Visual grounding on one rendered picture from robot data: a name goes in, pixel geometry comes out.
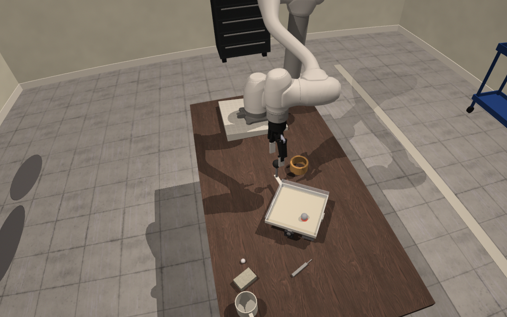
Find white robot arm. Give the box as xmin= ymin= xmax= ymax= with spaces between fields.
xmin=236 ymin=0 xmax=341 ymax=125

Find white mug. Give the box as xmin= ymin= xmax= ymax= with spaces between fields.
xmin=235 ymin=291 xmax=258 ymax=317

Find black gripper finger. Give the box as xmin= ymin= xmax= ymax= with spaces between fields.
xmin=268 ymin=128 xmax=276 ymax=154
xmin=274 ymin=133 xmax=287 ymax=167

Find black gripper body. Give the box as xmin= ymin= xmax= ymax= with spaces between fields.
xmin=268 ymin=121 xmax=287 ymax=140

